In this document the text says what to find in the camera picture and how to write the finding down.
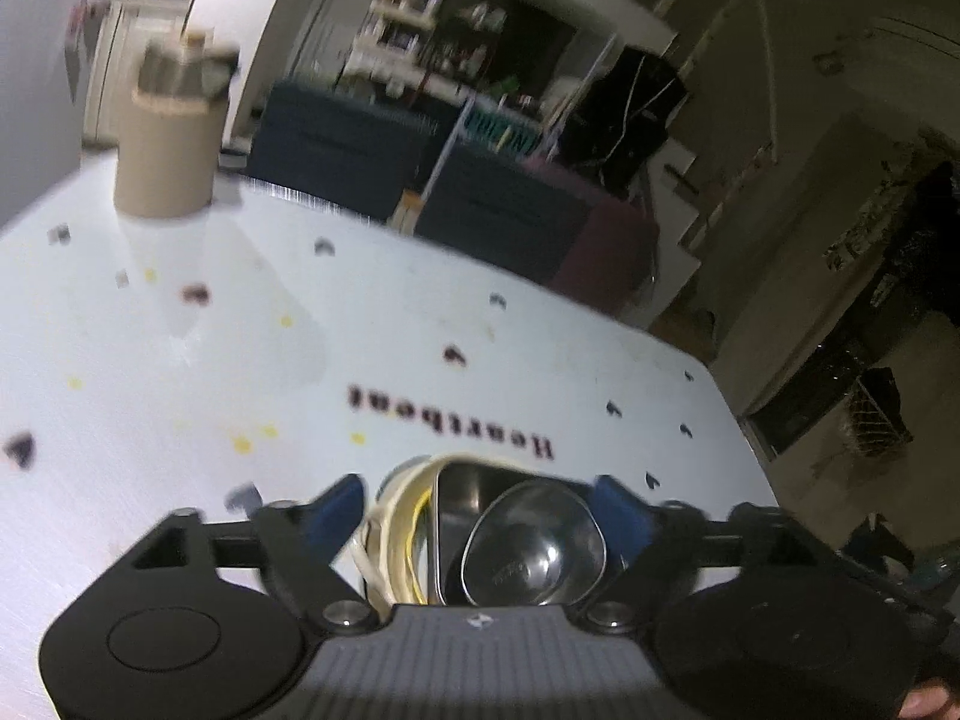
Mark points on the yellow-rimmed lemon bowl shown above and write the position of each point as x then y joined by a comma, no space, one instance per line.
416,537

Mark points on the left dark blue chair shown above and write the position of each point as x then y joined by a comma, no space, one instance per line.
357,155

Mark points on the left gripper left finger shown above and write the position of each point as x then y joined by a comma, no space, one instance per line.
300,543

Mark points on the maroon chair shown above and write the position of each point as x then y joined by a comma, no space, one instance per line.
612,254

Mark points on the black jacket hanging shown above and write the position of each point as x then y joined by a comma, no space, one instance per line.
621,121

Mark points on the person's right hand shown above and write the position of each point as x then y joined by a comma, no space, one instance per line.
933,700

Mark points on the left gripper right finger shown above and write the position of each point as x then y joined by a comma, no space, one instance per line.
658,545

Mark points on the right dark blue chair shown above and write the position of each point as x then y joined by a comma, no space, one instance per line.
493,210

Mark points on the dark blue chair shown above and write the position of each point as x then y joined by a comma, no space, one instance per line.
493,210
357,155

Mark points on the cream bowl with handles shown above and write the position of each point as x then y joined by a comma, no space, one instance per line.
377,547

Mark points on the small round steel bowl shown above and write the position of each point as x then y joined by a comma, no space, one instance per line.
537,544

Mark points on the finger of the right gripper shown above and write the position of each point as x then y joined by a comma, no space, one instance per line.
883,610

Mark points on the white kitchen cabinet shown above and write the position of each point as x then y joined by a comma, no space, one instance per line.
129,27

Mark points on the small steel square container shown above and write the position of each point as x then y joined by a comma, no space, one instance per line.
462,493

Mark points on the beige thermos jug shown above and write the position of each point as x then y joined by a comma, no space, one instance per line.
171,132

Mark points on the white shelf rack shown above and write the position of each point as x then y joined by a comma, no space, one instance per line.
390,43

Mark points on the teal Poizon sign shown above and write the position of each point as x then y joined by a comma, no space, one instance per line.
499,129

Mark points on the black net basket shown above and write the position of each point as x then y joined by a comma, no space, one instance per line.
872,425

